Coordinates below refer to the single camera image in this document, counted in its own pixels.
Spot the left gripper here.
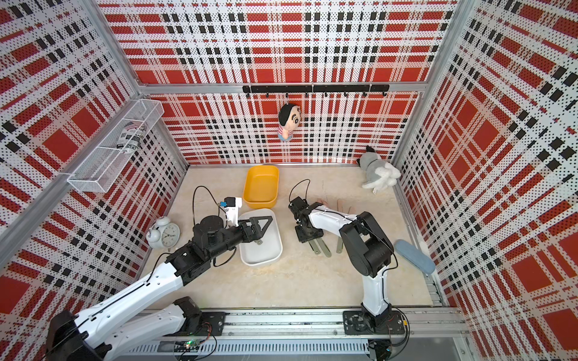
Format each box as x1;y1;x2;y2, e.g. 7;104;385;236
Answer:
207;216;272;260

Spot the white plastic storage box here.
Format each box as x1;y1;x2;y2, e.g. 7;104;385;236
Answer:
239;208;283;267

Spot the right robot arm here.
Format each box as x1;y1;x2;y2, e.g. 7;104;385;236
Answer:
288;196;396;333

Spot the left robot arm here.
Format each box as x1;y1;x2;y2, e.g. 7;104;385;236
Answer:
44;216;274;360

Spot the yellow plastic storage box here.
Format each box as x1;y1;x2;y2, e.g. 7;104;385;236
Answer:
242;165;280;209

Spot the grey white plush toy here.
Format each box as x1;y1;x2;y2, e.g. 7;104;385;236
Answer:
357;146;401;194

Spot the white alarm clock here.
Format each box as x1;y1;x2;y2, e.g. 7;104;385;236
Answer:
145;217;181;249

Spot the cartoon boy doll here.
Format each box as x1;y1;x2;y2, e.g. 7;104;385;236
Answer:
278;103;301;141

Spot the blue oval pad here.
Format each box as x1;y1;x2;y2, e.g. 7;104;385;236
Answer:
394;239;436;275

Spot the green circuit board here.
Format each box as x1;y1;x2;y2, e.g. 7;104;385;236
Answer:
174;340;201;353

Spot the striped can in basket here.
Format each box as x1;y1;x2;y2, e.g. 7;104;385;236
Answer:
116;121;146;153

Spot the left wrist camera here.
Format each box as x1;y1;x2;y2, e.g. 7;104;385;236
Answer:
220;196;242;227

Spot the metal base rail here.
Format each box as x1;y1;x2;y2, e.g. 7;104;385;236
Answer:
128;307;476;360

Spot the black hook rail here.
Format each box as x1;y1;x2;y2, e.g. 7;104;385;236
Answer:
242;84;391;95

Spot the clear wire wall basket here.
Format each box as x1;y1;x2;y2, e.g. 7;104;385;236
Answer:
68;99;164;193

